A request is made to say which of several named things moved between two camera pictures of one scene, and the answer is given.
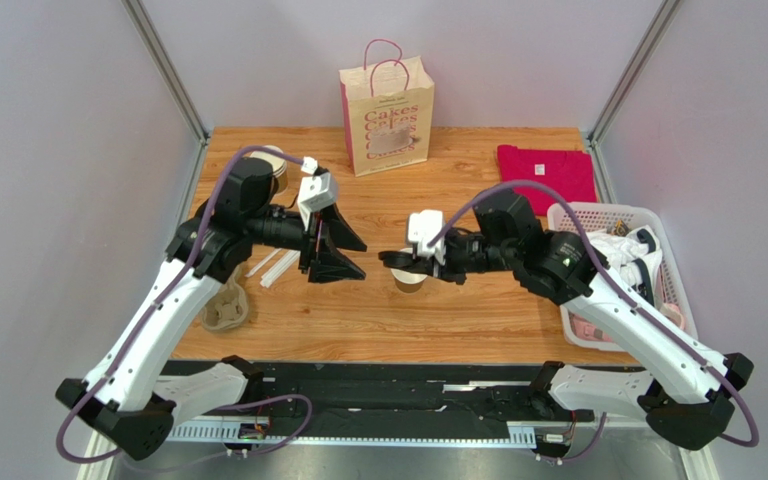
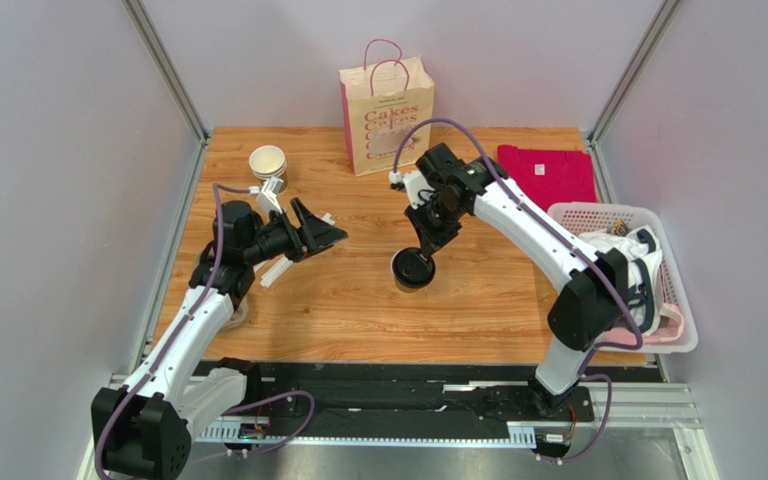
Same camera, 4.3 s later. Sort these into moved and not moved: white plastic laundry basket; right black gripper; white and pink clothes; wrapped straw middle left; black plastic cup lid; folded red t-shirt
Moved: black plastic cup lid; right black gripper
Not moved: white and pink clothes; wrapped straw middle left; white plastic laundry basket; folded red t-shirt
